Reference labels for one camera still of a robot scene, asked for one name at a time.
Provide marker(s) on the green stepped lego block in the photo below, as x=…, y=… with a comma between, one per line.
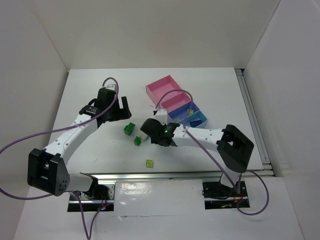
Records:
x=128, y=129

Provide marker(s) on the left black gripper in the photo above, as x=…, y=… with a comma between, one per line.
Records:
x=119, y=113

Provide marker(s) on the lime 2x2 lego brick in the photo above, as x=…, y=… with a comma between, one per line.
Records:
x=191, y=112

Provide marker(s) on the small pink bin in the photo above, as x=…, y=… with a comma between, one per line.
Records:
x=174, y=100

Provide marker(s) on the aluminium rail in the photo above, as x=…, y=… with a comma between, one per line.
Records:
x=145, y=175
x=260, y=143

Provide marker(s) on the small green curved lego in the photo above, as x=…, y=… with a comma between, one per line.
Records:
x=137, y=141

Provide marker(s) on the aluminium rail front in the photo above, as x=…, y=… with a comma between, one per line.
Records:
x=145, y=175

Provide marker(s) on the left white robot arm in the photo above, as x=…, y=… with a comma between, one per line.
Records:
x=47, y=168

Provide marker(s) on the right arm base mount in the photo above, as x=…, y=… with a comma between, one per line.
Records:
x=218, y=196

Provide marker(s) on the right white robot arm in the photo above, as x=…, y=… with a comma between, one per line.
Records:
x=228, y=148

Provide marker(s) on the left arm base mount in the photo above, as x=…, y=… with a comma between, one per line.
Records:
x=103, y=200

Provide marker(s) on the white lego brick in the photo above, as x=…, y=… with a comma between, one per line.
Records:
x=143, y=137

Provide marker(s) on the dark blue lego plate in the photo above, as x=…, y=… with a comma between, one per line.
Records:
x=195, y=123

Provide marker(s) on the purple bin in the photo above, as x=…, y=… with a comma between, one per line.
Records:
x=180, y=113

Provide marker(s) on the large pink bin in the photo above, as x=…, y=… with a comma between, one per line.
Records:
x=157, y=89

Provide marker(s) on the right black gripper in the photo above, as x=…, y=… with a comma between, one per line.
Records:
x=149, y=127

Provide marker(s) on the aluminium rail right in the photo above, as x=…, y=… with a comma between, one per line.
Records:
x=260, y=143

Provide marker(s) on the lime square lego front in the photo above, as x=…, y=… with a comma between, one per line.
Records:
x=149, y=163

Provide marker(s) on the light blue bin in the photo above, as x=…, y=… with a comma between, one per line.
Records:
x=198, y=115

